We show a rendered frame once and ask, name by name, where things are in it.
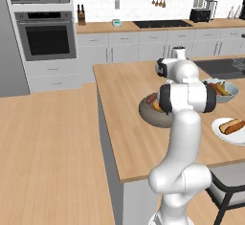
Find black round appliance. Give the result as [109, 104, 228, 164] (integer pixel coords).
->
[239, 0, 245, 21]

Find black toaster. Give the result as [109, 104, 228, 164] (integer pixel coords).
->
[189, 8, 212, 24]

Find black hob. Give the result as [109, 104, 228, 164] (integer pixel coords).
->
[132, 19, 194, 30]

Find grey base cupboard run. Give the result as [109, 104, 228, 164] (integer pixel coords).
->
[76, 27, 245, 64]

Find steel wall oven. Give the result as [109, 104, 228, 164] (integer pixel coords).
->
[13, 11, 78, 62]

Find grey stool with black frame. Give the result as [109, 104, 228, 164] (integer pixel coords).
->
[205, 162, 245, 225]

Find dark island sink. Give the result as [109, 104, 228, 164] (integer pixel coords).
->
[193, 56, 245, 80]

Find kitchen island cabinet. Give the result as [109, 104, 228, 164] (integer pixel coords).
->
[96, 86, 164, 225]

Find yellow-green food piece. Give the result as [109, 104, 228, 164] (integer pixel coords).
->
[215, 80, 232, 97]

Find pale blue bowl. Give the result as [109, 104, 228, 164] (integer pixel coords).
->
[200, 78, 240, 104]

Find grey drawers under oven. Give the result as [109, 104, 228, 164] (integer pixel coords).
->
[23, 57, 82, 94]

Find brown sausage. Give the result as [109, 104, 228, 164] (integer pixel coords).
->
[223, 121, 245, 136]

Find grey fridge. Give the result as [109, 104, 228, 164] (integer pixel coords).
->
[0, 0, 32, 99]

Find wooden knife block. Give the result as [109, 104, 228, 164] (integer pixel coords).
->
[76, 4, 87, 27]

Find red food piece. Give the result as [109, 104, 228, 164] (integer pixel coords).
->
[208, 81, 222, 96]

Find red-brown sausage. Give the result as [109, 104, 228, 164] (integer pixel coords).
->
[145, 92, 159, 105]

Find white plate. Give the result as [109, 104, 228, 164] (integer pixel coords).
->
[211, 117, 245, 146]

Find pale bottle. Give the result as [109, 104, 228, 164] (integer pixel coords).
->
[227, 5, 235, 20]
[234, 5, 242, 20]

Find grey-brown bowl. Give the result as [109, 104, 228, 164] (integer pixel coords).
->
[138, 91, 175, 128]

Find golden bun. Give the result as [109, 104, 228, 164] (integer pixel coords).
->
[151, 99, 164, 113]

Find tan bun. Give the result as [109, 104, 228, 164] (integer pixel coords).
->
[218, 118, 242, 133]

